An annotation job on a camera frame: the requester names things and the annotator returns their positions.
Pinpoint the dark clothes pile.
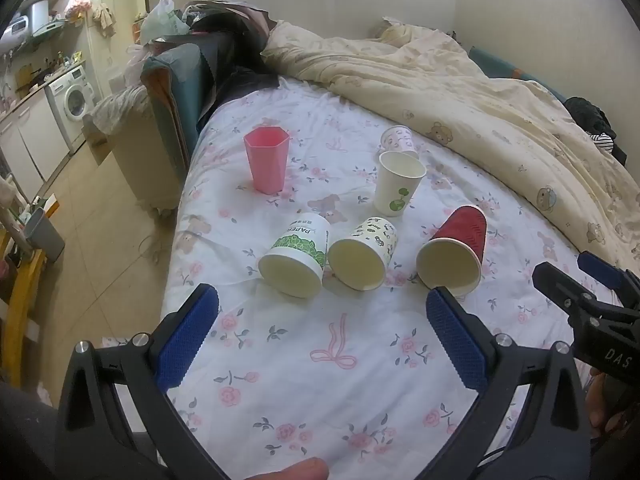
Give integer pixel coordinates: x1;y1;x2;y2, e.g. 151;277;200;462
182;1;282;107

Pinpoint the person's right hand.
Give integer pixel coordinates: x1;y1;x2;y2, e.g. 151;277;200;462
586;367;612;435

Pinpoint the hanging beige cloth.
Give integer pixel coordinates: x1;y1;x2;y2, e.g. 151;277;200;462
92;2;119;39

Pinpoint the beige bear print duvet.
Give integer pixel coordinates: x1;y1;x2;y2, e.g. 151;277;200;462
260;19;640;283

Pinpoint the white plastic bag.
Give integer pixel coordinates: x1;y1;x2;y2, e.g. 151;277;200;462
139;0;192;47

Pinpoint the pink print paper cup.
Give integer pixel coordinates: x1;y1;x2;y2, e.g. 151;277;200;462
378;125;419;159

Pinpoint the hanging pink bag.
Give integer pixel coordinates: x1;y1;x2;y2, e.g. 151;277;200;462
64;0;97;25

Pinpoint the beige covered furniture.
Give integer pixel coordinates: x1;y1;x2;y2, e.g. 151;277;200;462
92;82;190;217

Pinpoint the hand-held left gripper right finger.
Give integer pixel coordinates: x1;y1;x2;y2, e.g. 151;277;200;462
281;286;593;480

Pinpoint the teal bed edge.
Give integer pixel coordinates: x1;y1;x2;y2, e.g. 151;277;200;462
469;45;567;102

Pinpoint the white kitchen cabinet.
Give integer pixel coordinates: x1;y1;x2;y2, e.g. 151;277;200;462
0;91;72;202

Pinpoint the teal sofa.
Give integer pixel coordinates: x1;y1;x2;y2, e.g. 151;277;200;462
140;41;237;162

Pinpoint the green pattern paper cup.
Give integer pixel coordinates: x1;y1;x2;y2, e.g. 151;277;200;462
257;213;334;299

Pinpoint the red paper cup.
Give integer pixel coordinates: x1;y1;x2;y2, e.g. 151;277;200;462
416;204;488;297

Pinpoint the floral white bedsheet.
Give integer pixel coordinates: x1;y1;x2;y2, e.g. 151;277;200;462
160;76;623;480

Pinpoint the grey trash bin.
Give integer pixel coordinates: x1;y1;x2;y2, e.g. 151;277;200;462
22;205;66;262

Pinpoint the pink plastic cup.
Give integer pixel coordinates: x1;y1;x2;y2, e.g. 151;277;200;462
243;127;292;194

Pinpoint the range hood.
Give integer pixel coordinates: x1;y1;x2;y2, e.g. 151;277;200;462
0;0;67;53

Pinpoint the cardboard box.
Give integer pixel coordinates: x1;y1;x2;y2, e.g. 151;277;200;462
82;114;114;167

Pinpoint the panda print paper cup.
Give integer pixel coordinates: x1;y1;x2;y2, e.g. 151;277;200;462
326;216;400;292

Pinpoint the yellow wooden frame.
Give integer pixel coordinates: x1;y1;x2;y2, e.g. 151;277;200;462
0;217;49;387

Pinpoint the white washing machine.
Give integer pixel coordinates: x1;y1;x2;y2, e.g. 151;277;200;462
45;61;99;155

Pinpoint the striped cloth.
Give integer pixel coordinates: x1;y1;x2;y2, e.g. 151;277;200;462
589;132;617;157

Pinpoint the black garment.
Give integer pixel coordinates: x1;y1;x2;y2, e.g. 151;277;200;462
564;95;629;163

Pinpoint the person's left hand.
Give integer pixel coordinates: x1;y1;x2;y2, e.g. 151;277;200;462
239;457;331;480

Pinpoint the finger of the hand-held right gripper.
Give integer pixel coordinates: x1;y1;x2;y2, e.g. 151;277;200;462
577;251;640;307
532;261;598;322

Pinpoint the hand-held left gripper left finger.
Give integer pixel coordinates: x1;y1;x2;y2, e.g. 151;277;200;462
54;282;232;480

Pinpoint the pale pillow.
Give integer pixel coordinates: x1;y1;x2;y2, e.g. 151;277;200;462
369;17;453;44

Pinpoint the white green-leaf paper cup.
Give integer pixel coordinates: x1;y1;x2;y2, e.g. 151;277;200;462
373;150;427;218

